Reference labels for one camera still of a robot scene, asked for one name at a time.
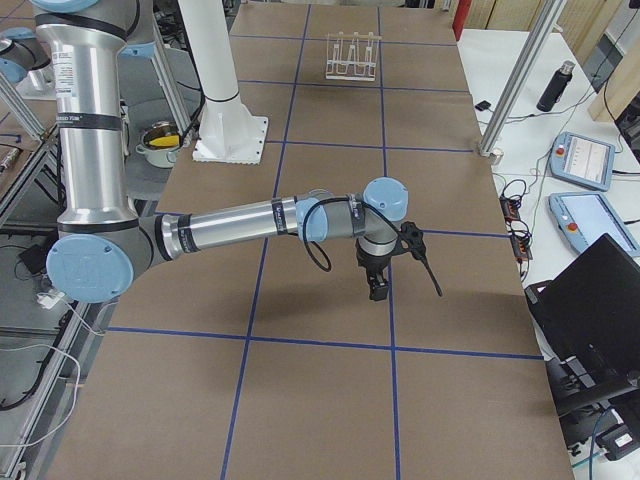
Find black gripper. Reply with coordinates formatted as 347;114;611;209
356;238;393;301

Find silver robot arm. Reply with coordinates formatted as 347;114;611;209
34;1;426;303
1;27;56;101

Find orange black USB hub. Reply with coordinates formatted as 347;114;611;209
499;195;532;263

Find small black device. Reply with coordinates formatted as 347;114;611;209
474;100;491;111

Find black laptop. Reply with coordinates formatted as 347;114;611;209
525;234;639;422

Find near blue teach pendant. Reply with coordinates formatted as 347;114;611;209
548;192;639;258

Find blue teach pendant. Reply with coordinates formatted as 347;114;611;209
549;132;616;192
548;192;639;258

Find far blue teach pendant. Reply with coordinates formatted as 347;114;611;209
549;132;616;192

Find white pot with corn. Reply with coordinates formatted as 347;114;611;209
135;121;181;169

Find black water bottle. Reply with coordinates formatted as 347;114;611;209
536;60;576;113

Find white power adapter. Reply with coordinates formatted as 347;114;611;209
36;289;65;310

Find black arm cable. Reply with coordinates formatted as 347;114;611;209
299;197;445;299

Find white central robot pedestal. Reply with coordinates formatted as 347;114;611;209
179;0;268;164

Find white wire cup rack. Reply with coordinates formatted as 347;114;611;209
325;31;382;82

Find aluminium frame post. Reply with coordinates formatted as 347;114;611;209
477;0;567;165

